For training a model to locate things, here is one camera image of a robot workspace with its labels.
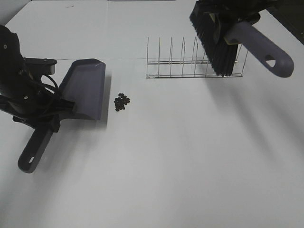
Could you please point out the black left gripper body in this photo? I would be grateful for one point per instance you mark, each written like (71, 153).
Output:
(35, 104)

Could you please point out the purple plastic dustpan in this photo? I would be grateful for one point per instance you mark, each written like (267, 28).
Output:
(82, 91)

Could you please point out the pile of coffee beans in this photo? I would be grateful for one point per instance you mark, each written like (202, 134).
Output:
(121, 101)

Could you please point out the purple brush black bristles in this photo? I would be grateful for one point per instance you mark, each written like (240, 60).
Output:
(220, 37)

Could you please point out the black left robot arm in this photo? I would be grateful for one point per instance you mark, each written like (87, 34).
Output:
(12, 66)

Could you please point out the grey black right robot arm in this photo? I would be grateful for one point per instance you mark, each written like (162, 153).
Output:
(235, 9)

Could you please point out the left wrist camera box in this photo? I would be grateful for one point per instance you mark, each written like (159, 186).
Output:
(40, 66)

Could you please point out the chrome wire rack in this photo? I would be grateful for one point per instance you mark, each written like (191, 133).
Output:
(163, 61)

